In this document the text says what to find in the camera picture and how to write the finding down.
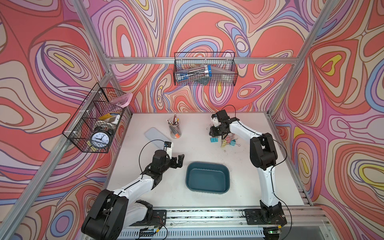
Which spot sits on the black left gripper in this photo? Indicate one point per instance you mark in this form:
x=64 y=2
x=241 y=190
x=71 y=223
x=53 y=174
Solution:
x=179 y=161

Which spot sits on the clear cup with pens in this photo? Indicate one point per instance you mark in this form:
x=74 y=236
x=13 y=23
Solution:
x=174 y=126

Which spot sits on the translucent blue box lid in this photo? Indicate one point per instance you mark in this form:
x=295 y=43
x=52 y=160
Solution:
x=156 y=137

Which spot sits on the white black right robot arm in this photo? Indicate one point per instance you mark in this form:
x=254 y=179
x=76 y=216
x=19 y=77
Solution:
x=263 y=155

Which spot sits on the yellow white box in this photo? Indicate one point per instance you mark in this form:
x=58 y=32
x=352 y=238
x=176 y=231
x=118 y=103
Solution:
x=112 y=118

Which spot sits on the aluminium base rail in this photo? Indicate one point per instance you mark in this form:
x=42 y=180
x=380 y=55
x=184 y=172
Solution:
x=297 y=223

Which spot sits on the clear tube with pens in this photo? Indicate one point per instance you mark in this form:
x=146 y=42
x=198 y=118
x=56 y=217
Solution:
x=193 y=74

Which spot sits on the black wire basket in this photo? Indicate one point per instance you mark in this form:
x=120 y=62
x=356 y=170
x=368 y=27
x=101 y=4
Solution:
x=224 y=68
x=81 y=126

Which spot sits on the yellow binder clip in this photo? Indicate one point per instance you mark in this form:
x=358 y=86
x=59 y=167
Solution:
x=224 y=143

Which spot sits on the black wire basket left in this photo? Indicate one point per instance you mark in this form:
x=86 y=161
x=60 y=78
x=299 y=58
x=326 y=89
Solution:
x=81 y=126

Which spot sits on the dark teal storage tray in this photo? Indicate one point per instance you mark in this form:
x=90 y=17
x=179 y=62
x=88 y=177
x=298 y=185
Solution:
x=208 y=178

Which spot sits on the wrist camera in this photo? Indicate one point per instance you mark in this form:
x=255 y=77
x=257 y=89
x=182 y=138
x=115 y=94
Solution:
x=215 y=121
x=168 y=147

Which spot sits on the pink plastic item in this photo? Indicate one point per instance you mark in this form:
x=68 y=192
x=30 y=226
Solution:
x=122 y=101

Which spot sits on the pink binder clip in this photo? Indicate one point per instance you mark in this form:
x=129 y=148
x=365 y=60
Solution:
x=231 y=140

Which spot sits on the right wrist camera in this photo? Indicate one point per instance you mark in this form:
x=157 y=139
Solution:
x=215 y=121

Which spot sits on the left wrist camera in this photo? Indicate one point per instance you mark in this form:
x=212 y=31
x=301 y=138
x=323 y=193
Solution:
x=168 y=147

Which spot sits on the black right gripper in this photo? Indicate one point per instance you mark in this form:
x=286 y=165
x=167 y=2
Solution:
x=214 y=133

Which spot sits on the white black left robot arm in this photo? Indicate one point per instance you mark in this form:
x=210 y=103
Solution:
x=116 y=210

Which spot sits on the black alarm clock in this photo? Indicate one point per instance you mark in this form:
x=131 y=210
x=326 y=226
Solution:
x=101 y=138

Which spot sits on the black wire basket back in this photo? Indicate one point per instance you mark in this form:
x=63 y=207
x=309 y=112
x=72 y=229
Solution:
x=224 y=68

